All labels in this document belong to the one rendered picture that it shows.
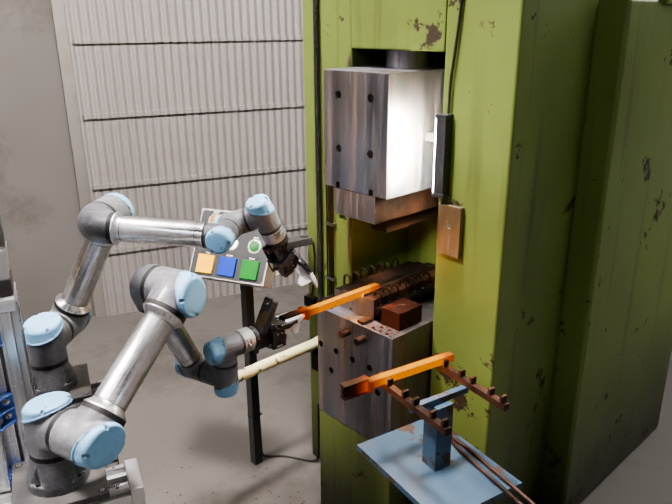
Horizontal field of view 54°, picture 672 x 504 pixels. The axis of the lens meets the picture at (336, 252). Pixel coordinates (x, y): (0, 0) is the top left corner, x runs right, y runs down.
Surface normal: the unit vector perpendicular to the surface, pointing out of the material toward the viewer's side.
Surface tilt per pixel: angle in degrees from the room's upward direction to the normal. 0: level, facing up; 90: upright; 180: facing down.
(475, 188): 90
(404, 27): 90
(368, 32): 90
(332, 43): 90
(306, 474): 0
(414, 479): 0
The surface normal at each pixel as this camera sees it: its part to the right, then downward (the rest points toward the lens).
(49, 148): 0.41, 0.30
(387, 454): 0.00, -0.94
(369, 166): -0.73, 0.23
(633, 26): 0.69, 0.24
